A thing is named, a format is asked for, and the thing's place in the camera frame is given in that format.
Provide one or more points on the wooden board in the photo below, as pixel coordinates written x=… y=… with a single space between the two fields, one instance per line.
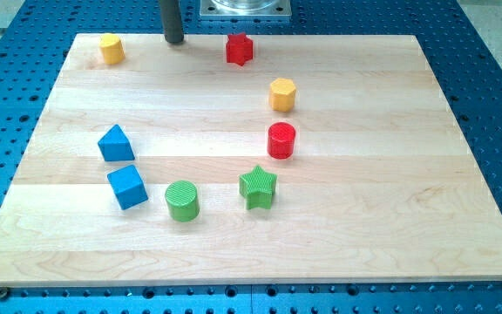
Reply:
x=381 y=187

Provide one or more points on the left board clamp screw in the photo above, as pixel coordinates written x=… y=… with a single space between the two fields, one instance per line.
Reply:
x=4 y=293

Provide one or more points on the red star block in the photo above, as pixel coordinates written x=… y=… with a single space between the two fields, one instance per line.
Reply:
x=239 y=49

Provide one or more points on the blue cube block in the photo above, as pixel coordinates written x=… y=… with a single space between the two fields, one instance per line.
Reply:
x=128 y=186

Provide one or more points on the red cylinder block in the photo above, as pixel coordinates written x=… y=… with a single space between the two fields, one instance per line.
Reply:
x=281 y=140

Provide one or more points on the green star block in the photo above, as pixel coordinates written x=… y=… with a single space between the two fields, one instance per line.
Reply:
x=257 y=187

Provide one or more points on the green cylinder block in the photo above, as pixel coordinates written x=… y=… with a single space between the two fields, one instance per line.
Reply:
x=182 y=201

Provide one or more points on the blue triangle block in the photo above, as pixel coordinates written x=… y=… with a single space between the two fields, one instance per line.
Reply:
x=115 y=146

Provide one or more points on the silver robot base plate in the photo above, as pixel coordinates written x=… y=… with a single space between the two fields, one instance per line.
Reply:
x=239 y=9

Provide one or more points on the yellow hexagon block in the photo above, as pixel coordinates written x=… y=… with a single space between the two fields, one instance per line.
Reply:
x=282 y=93

